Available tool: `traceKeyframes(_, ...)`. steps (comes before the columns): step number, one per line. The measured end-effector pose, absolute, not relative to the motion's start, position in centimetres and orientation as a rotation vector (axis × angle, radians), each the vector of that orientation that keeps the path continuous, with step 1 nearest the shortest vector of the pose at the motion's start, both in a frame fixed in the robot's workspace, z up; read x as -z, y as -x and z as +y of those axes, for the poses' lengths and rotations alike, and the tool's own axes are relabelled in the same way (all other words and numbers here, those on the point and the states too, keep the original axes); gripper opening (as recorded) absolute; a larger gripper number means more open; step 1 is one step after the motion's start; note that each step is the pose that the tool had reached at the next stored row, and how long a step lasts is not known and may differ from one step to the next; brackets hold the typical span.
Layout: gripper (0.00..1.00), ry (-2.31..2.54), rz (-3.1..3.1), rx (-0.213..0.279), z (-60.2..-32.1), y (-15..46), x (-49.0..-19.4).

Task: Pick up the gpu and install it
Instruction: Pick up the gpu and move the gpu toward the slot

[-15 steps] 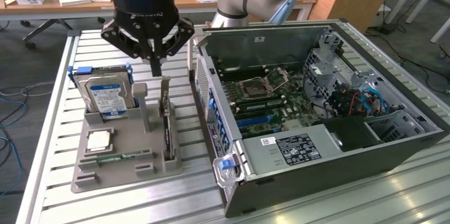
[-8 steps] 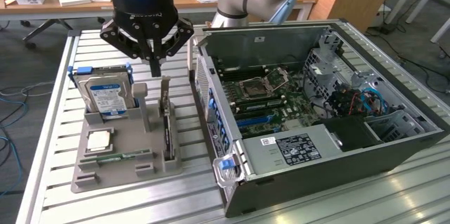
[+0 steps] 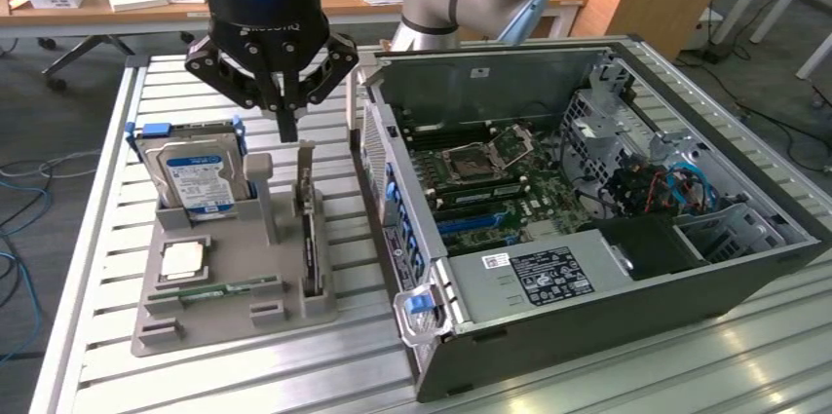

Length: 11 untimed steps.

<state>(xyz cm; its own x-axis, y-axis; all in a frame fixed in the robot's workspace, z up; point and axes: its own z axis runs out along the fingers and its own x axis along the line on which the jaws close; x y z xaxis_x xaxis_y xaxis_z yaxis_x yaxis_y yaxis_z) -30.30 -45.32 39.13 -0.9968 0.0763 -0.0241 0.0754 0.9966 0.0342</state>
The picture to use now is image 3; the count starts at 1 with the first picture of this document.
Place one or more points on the blue expansion slot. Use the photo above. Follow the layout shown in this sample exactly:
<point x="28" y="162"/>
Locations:
<point x="471" y="224"/>

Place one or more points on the metal socket cover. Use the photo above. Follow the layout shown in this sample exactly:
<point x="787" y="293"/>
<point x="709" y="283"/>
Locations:
<point x="517" y="141"/>

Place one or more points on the CPU socket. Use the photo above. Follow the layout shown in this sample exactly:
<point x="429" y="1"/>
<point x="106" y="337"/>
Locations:
<point x="471" y="163"/>

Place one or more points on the silver disk bay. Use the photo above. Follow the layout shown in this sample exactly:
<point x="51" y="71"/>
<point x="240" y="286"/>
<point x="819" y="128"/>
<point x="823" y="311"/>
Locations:
<point x="741" y="234"/>

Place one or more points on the silver CPU chip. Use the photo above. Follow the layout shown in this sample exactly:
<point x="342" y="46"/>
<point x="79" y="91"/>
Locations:
<point x="183" y="260"/>

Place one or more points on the green motherboard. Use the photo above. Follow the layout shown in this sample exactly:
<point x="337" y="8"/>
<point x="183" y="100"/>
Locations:
<point x="546" y="190"/>

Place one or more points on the hard disk with blue bracket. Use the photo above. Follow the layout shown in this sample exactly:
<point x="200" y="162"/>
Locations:
<point x="195" y="175"/>

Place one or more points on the black open PC case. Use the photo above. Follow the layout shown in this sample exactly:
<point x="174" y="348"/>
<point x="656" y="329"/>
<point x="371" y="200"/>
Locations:
<point x="585" y="326"/>

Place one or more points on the blue case latch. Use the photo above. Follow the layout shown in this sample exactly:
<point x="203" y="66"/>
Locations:
<point x="419" y="302"/>

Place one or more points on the white table frame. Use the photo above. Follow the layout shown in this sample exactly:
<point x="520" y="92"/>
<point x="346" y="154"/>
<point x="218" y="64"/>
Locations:
<point x="740" y="0"/>

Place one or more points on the grey plastic parts rack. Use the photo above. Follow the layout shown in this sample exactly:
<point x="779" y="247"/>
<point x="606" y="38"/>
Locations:
<point x="240" y="268"/>

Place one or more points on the grey power supply unit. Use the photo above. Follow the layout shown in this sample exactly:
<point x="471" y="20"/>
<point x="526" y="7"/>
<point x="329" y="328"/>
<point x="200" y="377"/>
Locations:
<point x="481" y="287"/>

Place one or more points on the black wheeled chair base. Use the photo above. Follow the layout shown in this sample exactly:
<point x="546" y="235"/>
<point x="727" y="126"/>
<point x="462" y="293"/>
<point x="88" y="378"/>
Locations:
<point x="84" y="51"/>

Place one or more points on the green RAM stick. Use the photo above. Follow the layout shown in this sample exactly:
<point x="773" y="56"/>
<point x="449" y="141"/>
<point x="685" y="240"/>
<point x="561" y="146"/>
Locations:
<point x="481" y="194"/>
<point x="208" y="289"/>

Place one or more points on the black graphics card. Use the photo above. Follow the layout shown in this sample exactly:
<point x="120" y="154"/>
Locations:
<point x="310" y="248"/>

